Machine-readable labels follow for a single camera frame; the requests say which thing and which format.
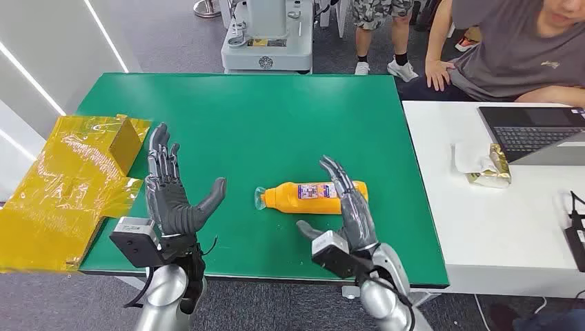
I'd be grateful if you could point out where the person's hand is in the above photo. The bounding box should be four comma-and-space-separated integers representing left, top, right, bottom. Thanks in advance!
425, 59, 457, 92

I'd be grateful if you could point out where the chrome stand base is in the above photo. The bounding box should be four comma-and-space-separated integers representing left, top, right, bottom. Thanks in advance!
192, 0, 222, 19

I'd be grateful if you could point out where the orange bottle with clear cap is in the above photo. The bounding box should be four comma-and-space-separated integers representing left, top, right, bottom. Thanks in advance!
254, 181, 369, 216

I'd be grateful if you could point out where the green table mat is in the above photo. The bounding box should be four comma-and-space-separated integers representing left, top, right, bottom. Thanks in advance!
78, 72, 450, 290

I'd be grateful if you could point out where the standing person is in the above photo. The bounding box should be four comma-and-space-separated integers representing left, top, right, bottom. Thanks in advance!
350, 0, 419, 83

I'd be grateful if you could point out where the white tissue paper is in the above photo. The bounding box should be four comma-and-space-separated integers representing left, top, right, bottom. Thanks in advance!
453, 140, 497, 174

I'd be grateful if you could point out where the black power adapter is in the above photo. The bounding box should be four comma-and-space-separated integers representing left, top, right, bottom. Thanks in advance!
564, 190, 585, 274

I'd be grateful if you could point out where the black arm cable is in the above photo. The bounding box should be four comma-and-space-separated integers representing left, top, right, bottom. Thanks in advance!
361, 269, 417, 331
123, 267, 154, 309

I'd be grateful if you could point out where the red and white shoe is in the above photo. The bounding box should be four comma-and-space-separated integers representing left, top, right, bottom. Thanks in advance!
455, 27, 482, 53

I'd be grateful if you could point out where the yellow taped cardboard box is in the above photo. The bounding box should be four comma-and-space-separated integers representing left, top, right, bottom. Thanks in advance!
0, 113, 152, 274

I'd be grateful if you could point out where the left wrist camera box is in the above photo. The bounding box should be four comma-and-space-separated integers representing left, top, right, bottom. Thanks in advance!
109, 217, 166, 269

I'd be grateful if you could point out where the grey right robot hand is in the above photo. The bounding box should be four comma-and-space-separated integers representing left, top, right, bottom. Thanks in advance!
296, 155, 380, 254

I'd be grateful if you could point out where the dark laptop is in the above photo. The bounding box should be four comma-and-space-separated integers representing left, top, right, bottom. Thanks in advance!
477, 106, 585, 166

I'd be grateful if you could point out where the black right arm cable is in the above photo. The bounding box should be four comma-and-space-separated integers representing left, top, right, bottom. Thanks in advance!
361, 269, 417, 331

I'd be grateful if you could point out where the white floor cable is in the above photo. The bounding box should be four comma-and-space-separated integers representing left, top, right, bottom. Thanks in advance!
473, 293, 549, 331

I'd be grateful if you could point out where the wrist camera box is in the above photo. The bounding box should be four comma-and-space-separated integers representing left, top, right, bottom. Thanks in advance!
310, 230, 366, 279
109, 217, 166, 269

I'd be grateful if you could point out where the dark blue floor object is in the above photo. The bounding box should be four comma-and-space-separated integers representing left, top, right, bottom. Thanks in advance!
488, 303, 585, 331

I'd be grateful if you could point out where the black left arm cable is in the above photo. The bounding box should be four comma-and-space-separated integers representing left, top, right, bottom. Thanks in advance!
123, 267, 154, 309

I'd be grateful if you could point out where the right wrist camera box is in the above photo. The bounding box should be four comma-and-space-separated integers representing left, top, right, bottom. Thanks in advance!
310, 230, 366, 279

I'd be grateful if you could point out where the gold foil wrapper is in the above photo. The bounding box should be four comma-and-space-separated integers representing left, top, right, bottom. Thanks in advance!
466, 143, 513, 189

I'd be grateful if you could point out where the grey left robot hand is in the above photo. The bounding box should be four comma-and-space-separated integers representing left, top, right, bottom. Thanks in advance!
144, 122, 228, 239

